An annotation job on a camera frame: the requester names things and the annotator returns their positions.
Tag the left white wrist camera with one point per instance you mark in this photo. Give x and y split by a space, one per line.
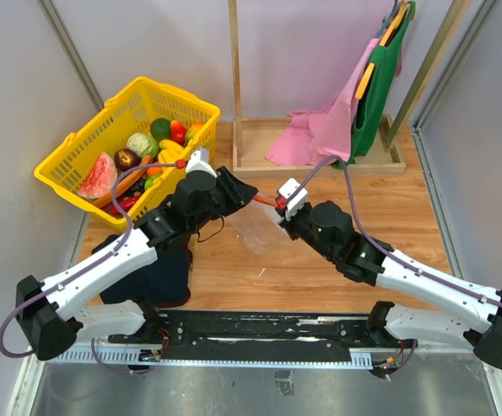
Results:
199 161

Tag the left wooden rack post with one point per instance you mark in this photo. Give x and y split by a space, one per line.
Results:
235 64

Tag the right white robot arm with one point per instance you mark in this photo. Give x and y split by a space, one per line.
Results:
466 315

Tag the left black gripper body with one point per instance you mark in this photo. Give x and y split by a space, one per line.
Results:
225 201

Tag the green cabbage toy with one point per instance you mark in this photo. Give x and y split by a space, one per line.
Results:
143 144

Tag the orange carrot toy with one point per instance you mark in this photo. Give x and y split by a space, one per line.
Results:
127 179

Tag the pink garment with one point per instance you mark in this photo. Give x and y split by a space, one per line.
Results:
314 134

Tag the watermelon slice toy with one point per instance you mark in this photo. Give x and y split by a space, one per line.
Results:
100 179

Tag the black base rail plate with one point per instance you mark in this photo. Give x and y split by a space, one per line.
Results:
257 337

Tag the wooden rack post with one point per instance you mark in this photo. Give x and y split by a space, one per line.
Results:
442 39
235 64

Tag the red chili pepper toy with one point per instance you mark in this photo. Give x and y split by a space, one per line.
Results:
125 204

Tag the green garment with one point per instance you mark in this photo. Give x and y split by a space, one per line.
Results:
372 91

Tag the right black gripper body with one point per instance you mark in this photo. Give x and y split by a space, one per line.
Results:
299 224

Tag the yellow banana bunch toy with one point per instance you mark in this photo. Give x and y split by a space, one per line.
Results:
170 152

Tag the dark navy folded cloth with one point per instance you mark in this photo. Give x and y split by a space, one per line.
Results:
164 283

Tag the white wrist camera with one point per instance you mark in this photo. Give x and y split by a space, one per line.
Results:
291 197
199 161

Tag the purple mangosteen toy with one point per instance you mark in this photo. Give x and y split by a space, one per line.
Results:
125 159

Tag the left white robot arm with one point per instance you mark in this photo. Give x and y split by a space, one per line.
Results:
48 311

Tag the orange bell pepper toy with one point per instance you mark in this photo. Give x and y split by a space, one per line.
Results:
154 170

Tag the green lime toy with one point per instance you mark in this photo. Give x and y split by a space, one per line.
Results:
160 129

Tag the black grape bunch toy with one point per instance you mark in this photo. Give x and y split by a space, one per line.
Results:
139 187

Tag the right wooden rack post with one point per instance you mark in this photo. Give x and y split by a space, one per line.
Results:
442 39

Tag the red bell pepper toy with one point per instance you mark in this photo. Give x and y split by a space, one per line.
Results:
178 132

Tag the yellow plastic shopping basket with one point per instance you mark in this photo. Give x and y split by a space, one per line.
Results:
132 110

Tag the orange fruit toy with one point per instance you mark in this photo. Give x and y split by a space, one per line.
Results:
192 131

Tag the clear zip top bag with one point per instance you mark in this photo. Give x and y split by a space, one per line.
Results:
257 226

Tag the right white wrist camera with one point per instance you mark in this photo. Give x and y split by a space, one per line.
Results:
291 197

